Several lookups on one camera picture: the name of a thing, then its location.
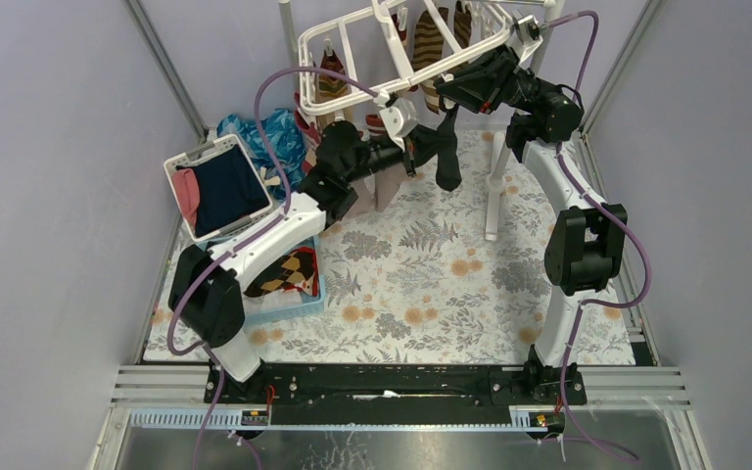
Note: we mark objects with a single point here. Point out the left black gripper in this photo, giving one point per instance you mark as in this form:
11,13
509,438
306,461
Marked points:
414,149

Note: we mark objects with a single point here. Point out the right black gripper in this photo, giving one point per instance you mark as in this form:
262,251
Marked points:
481,86

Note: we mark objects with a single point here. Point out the black sock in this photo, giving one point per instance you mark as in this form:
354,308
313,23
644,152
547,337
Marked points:
439,144

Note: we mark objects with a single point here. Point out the red striped sock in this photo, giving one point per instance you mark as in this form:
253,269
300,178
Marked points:
307,125

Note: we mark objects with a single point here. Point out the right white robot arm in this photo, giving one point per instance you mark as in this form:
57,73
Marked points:
585,249

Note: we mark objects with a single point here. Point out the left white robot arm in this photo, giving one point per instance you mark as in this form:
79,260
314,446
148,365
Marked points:
324,197

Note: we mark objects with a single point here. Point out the pile of socks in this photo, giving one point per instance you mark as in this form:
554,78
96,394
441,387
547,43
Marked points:
289,281

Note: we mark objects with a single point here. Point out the brown patterned hanging sock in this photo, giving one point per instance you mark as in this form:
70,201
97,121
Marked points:
462,24

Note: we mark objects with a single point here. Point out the silver drying rack stand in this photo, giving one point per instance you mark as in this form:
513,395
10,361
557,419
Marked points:
359,94

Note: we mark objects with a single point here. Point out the blue laundry basket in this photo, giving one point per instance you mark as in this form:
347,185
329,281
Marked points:
285,311

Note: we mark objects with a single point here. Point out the dark navy cloth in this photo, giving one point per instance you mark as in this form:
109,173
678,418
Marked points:
230,190

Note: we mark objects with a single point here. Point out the pink cloth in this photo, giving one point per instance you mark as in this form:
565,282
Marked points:
187,194

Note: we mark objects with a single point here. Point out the white laundry basket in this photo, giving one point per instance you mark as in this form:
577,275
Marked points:
201,155

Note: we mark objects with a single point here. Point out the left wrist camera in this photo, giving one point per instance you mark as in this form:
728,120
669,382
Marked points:
399,117

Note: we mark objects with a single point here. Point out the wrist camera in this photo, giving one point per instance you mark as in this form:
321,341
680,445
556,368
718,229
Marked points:
399,117
525,38

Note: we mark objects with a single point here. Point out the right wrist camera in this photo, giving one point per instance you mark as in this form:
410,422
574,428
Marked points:
525,38

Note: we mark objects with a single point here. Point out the white sock hanger frame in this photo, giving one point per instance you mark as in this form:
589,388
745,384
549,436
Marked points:
504,26

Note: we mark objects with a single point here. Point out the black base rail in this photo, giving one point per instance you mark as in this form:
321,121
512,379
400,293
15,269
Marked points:
368,394

